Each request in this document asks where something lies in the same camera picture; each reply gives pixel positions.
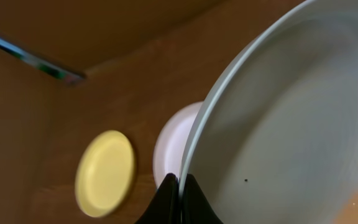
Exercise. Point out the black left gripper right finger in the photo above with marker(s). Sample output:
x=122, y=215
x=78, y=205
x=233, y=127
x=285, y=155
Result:
x=195, y=207

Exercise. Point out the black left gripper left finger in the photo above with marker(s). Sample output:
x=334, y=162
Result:
x=163, y=209

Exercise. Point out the white plate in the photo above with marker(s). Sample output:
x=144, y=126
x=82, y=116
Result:
x=276, y=139
x=170, y=145

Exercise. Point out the yellow plate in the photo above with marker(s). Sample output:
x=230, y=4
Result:
x=105, y=174

